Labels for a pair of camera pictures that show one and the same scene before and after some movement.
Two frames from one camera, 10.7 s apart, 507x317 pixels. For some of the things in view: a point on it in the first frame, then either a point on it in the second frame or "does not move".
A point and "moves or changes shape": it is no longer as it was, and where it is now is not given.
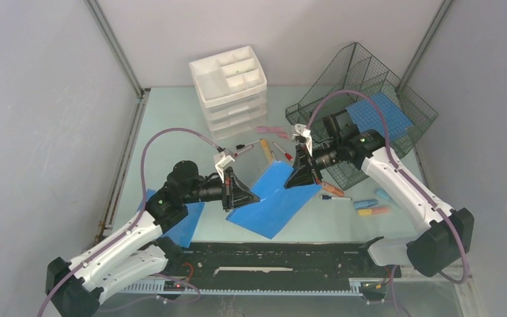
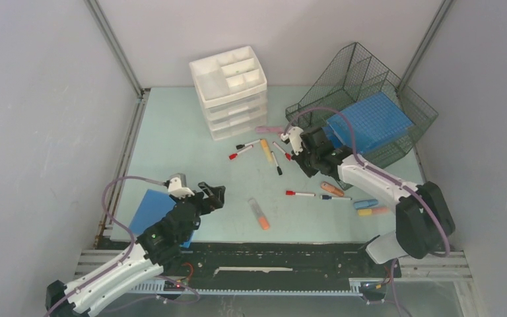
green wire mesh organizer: (357, 82) does not move
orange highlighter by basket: (333, 189) does not move
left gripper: (234, 193) → (215, 200)
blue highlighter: (364, 203) does not move
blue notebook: (377, 113) moves or changes shape
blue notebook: (278, 205) → (375, 121)
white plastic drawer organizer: (233, 92) does not move
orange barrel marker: (267, 150) does not move
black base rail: (268, 267) does not move
